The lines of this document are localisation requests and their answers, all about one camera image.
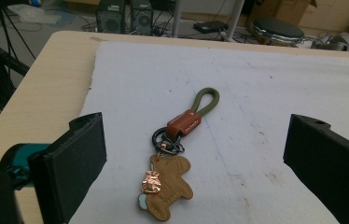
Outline green loop keychain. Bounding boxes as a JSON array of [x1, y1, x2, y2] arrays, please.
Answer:
[[137, 87, 220, 222]]

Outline grey white bundle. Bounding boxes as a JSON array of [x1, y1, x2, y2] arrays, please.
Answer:
[[311, 31, 349, 53]]

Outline round black stool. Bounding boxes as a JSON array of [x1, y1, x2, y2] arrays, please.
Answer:
[[251, 17, 306, 48]]

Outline white frame pole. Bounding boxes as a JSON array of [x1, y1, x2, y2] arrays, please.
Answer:
[[172, 0, 184, 30], [225, 0, 245, 42]]

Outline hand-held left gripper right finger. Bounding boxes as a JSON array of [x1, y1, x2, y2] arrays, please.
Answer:
[[283, 113, 349, 224]]

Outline flat black device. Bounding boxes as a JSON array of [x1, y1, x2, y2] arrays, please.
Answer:
[[193, 20, 229, 35]]

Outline brown cardboard box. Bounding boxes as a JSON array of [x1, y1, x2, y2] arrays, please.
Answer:
[[246, 0, 318, 29]]

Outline clear plastic bag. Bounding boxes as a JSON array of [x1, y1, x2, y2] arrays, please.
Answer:
[[7, 4, 62, 25]]

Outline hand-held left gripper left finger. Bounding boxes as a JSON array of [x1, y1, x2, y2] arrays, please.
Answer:
[[27, 112, 107, 224]]

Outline black computer tower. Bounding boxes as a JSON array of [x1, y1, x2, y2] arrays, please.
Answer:
[[96, 0, 126, 35], [130, 0, 154, 36]]

